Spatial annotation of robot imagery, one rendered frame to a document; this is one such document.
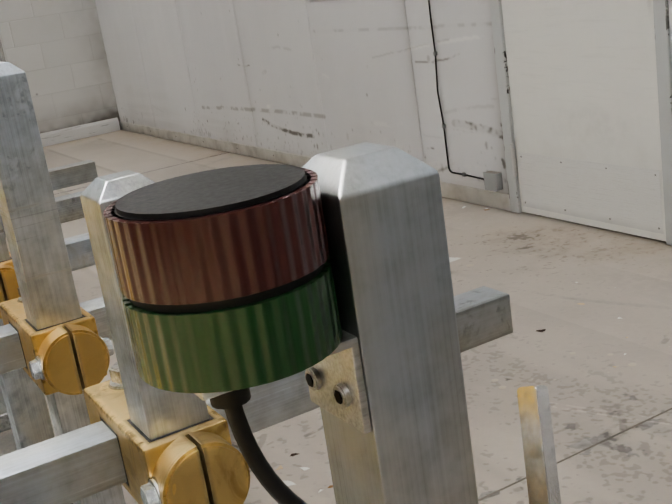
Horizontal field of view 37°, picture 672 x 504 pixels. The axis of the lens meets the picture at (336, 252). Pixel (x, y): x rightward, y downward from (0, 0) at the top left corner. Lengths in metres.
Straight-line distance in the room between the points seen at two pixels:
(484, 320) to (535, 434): 0.30
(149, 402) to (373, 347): 0.27
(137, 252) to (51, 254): 0.51
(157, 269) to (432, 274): 0.09
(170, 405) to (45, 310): 0.25
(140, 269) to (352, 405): 0.08
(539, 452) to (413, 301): 0.13
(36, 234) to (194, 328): 0.51
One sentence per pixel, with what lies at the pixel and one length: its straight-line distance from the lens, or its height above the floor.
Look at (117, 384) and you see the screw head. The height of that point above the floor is 0.97.
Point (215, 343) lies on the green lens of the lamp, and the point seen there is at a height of 1.11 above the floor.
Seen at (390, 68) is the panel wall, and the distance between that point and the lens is 5.19.
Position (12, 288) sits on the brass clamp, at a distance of 1.00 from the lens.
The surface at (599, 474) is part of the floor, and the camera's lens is 2.40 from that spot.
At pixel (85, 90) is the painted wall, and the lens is 9.49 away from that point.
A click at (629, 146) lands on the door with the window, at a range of 3.99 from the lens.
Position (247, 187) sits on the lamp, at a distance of 0.27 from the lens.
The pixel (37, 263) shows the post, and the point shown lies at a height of 1.02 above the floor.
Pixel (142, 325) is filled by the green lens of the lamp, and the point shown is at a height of 1.12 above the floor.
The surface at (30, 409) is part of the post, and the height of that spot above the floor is 0.81.
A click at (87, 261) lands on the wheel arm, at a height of 0.94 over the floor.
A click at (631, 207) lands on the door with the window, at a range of 4.06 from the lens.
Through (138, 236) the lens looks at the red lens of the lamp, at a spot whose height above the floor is 1.14.
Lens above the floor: 1.20
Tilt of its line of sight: 16 degrees down
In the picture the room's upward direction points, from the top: 9 degrees counter-clockwise
